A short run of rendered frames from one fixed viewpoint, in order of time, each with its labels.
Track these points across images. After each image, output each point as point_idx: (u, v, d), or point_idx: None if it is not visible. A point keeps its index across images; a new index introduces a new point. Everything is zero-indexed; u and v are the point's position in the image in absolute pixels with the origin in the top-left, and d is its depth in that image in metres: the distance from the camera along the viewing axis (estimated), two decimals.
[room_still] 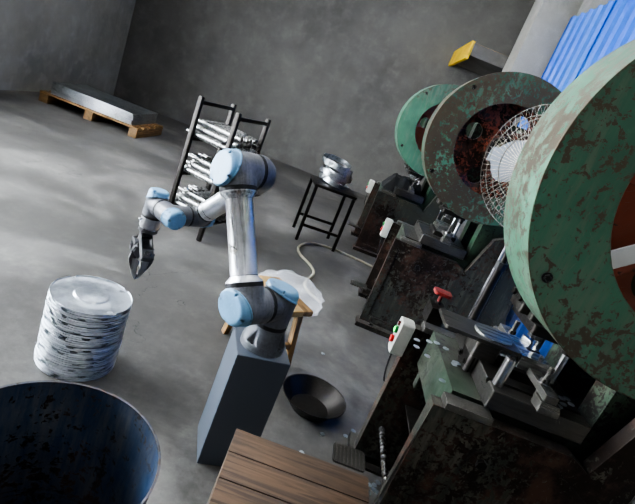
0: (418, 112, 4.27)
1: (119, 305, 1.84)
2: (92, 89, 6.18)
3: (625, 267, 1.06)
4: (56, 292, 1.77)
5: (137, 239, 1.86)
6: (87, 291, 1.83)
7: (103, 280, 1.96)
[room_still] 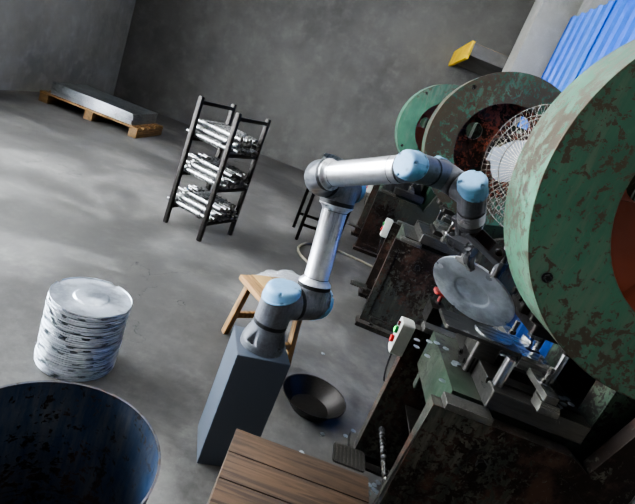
0: (418, 112, 4.27)
1: (457, 266, 1.52)
2: (92, 89, 6.18)
3: None
4: (469, 312, 1.65)
5: (459, 237, 1.38)
6: (476, 296, 1.56)
7: (510, 303, 1.45)
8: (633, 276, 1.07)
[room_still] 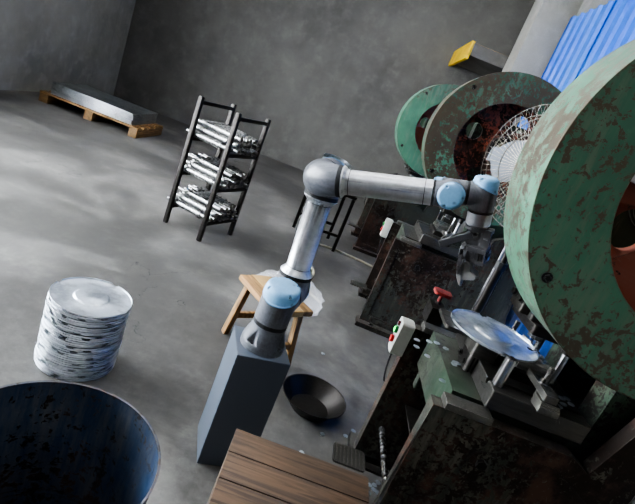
0: (418, 112, 4.27)
1: (472, 333, 1.50)
2: (92, 89, 6.18)
3: (626, 198, 1.02)
4: (498, 325, 1.66)
5: None
6: (499, 334, 1.56)
7: (531, 361, 1.46)
8: None
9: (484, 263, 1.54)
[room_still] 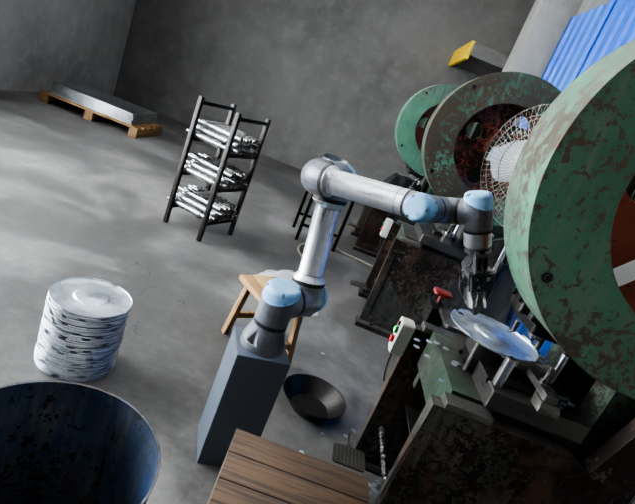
0: (418, 112, 4.27)
1: (525, 348, 1.55)
2: (92, 89, 6.18)
3: (633, 279, 1.07)
4: (464, 328, 1.51)
5: (487, 269, 1.36)
6: (487, 329, 1.56)
7: (481, 316, 1.69)
8: None
9: (479, 291, 1.34)
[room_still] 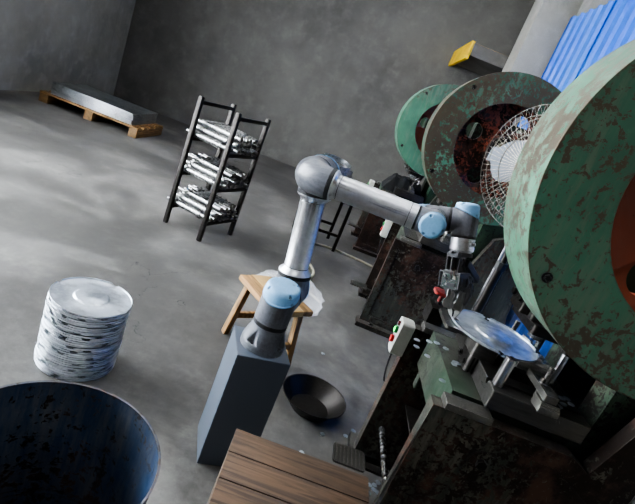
0: (418, 112, 4.27)
1: (471, 316, 1.65)
2: (92, 89, 6.18)
3: None
4: (529, 355, 1.50)
5: (461, 272, 1.51)
6: (497, 336, 1.54)
7: (467, 334, 1.47)
8: None
9: (446, 287, 1.51)
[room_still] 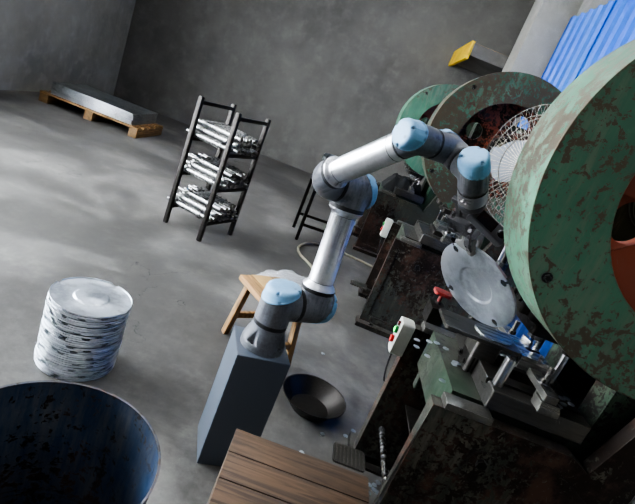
0: (418, 112, 4.27)
1: (449, 269, 1.56)
2: (92, 89, 6.18)
3: None
4: (503, 317, 1.44)
5: (460, 219, 1.32)
6: (482, 286, 1.46)
7: (479, 252, 1.38)
8: None
9: None
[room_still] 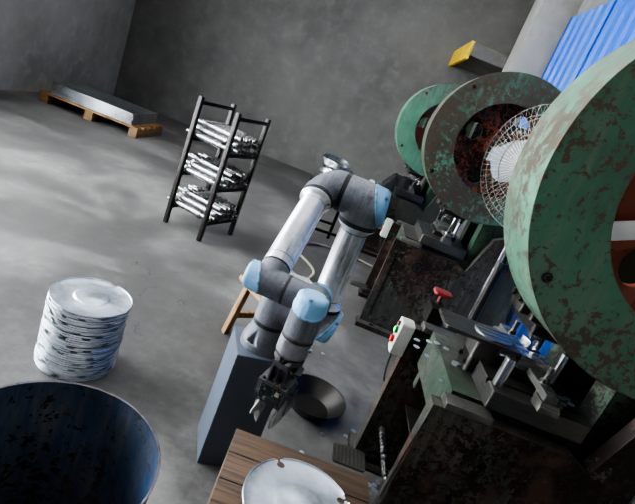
0: (418, 112, 4.27)
1: (318, 481, 1.30)
2: (92, 89, 6.18)
3: (619, 246, 1.05)
4: None
5: (286, 383, 1.11)
6: None
7: (250, 475, 1.24)
8: None
9: (263, 401, 1.10)
